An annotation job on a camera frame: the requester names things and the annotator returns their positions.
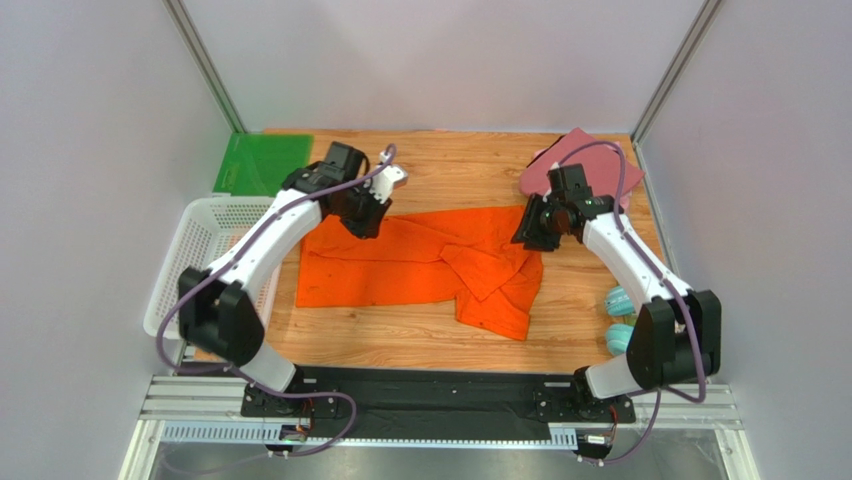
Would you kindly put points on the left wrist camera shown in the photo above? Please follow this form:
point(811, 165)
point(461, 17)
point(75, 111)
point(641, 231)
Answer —
point(388, 177)

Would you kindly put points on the aluminium frame rail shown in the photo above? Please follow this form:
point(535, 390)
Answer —
point(189, 424)

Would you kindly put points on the green cutting mat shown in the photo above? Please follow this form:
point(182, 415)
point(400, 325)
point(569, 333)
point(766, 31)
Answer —
point(256, 164)

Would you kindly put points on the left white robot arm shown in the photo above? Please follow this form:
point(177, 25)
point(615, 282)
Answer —
point(215, 310)

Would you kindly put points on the white plastic basket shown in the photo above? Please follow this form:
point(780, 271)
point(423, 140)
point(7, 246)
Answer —
point(208, 229)

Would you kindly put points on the folded maroon t shirt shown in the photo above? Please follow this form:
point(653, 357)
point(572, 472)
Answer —
point(586, 166)

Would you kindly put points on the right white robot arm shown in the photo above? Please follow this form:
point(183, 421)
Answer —
point(675, 344)

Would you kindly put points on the teal headphones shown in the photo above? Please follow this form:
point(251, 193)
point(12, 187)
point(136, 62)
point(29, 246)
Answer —
point(619, 306)

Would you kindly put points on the orange t shirt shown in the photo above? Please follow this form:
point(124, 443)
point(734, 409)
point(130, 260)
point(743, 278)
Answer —
point(463, 255)

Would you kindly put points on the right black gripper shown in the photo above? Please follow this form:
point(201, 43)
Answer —
point(532, 224)

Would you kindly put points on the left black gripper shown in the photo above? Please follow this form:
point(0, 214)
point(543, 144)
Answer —
point(369, 228)

